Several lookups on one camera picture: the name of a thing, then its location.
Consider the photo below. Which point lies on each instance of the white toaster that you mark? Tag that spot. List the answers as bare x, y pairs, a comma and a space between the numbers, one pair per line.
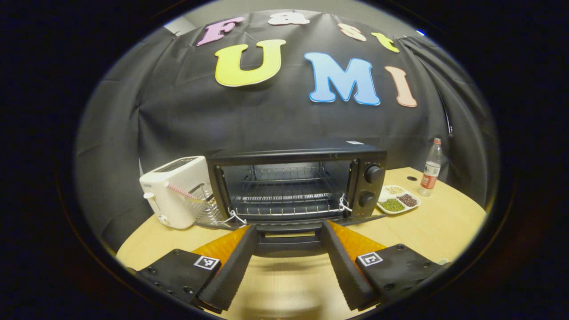
173, 209

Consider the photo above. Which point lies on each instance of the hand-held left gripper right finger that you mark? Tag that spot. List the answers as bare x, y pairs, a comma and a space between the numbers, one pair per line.
344, 272

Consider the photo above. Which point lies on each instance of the red white striped straw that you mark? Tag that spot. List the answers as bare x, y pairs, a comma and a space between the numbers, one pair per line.
180, 191

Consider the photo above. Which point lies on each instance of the white divided dish of beans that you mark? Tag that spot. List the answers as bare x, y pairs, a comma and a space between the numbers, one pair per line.
393, 205

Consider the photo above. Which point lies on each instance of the black backdrop cloth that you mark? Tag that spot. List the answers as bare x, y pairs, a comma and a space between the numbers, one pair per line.
178, 115

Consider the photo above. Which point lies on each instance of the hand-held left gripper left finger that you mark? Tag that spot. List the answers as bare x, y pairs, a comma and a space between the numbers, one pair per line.
233, 272

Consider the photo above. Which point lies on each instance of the black electric oven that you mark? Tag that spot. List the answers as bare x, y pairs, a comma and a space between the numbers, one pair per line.
289, 154

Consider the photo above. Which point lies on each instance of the clear bottle with red label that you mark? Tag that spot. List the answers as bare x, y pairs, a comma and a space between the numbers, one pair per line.
430, 171

